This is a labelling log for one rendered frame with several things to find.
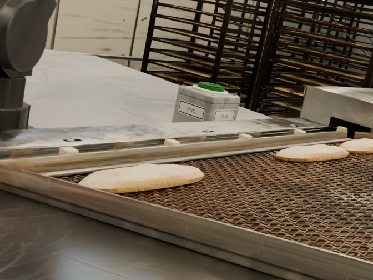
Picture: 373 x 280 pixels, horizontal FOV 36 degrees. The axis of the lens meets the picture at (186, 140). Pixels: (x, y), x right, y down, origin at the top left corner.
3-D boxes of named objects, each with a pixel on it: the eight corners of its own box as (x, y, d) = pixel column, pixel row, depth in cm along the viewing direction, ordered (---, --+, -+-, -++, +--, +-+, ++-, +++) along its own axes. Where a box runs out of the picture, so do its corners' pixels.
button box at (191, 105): (194, 151, 94) (208, 85, 92) (232, 166, 90) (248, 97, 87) (160, 155, 88) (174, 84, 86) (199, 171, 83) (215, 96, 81)
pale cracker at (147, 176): (177, 171, 42) (178, 156, 42) (217, 180, 40) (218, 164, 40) (64, 186, 35) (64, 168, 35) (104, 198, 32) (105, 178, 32)
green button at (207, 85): (207, 91, 89) (209, 81, 89) (227, 98, 87) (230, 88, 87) (191, 91, 86) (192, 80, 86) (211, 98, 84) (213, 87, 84)
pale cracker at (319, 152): (324, 151, 60) (326, 140, 59) (358, 156, 57) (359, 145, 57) (265, 157, 53) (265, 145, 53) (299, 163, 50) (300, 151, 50)
